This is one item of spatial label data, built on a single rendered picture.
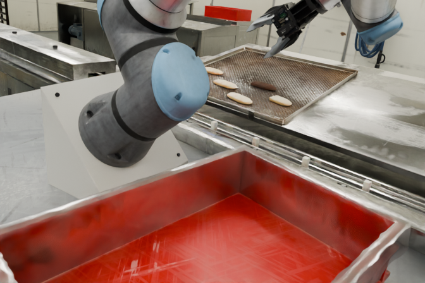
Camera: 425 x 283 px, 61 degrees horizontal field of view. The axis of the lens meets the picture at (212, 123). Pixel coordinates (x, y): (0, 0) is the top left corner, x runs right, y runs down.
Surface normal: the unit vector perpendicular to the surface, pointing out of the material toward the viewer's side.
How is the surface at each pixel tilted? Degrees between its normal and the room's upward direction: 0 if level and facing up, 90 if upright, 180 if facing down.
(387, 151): 10
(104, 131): 82
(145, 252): 0
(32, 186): 0
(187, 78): 55
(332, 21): 90
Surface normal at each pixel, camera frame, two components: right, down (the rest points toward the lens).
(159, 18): 0.45, 0.32
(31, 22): 0.75, 0.29
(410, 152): -0.03, -0.88
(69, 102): 0.70, -0.43
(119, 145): 0.09, 0.54
